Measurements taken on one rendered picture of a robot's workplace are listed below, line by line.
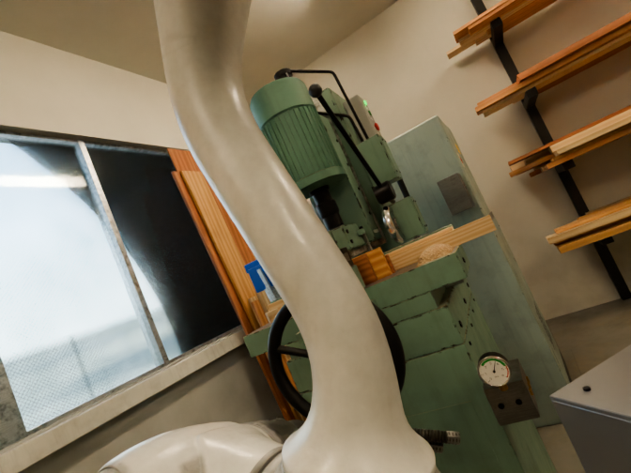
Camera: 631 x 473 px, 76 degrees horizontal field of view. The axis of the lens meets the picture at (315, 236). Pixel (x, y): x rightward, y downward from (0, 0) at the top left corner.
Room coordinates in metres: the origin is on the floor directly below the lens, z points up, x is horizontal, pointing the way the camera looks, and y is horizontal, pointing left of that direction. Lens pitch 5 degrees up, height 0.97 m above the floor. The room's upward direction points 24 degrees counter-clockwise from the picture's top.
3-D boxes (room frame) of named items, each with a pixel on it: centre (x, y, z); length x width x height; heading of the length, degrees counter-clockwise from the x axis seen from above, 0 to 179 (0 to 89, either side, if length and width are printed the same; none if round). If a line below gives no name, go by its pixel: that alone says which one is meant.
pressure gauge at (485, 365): (0.84, -0.22, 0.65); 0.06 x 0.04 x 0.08; 68
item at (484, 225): (1.10, -0.16, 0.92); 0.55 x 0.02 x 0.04; 68
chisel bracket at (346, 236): (1.15, -0.07, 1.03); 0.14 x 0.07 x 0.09; 158
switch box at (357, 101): (1.38, -0.31, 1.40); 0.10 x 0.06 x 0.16; 158
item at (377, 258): (1.07, -0.05, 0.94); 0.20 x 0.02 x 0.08; 68
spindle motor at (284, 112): (1.14, -0.06, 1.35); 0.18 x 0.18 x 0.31
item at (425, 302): (1.08, -0.04, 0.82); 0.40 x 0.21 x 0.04; 68
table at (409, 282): (1.04, -0.01, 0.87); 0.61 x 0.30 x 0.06; 68
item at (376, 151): (1.28, -0.29, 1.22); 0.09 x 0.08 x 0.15; 158
